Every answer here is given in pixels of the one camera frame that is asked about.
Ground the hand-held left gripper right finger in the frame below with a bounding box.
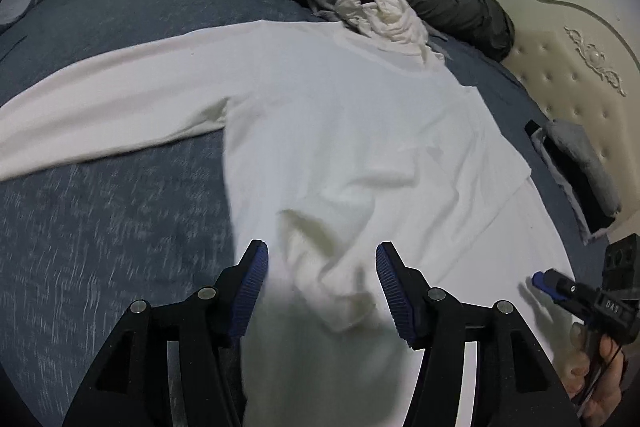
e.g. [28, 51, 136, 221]
[375, 241, 581, 427]

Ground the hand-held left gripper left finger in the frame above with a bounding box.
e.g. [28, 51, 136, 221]
[60, 239, 271, 427]

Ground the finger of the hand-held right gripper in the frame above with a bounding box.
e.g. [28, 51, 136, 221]
[554, 301, 595, 324]
[531, 268, 599, 306]

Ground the white long-sleeve shirt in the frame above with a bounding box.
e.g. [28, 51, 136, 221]
[0, 19, 576, 427]

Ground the stack of folded grey-black clothes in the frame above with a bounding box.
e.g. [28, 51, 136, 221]
[525, 119, 616, 233]

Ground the person's right hand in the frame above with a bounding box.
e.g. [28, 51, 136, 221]
[567, 323, 631, 419]

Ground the grey folded sweater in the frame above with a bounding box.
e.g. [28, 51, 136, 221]
[545, 119, 623, 215]

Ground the bed with blue patterned sheet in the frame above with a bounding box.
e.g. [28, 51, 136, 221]
[0, 0, 616, 427]

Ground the cream tufted headboard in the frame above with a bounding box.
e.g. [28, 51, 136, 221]
[482, 0, 640, 238]

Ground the white crumpled garment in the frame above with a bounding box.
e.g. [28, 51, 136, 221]
[335, 0, 446, 62]

